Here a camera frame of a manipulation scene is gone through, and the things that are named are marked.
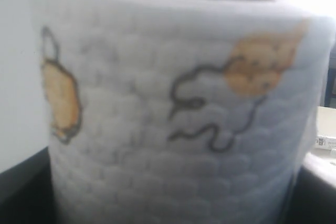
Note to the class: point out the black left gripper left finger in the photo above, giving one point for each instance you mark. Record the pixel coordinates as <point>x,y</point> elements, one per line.
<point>26,191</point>

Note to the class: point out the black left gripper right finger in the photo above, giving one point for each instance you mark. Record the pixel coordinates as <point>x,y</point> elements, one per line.
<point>313,199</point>

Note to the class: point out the patterned white paper towel roll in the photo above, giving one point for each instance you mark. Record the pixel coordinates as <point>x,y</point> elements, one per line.
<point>179,111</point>

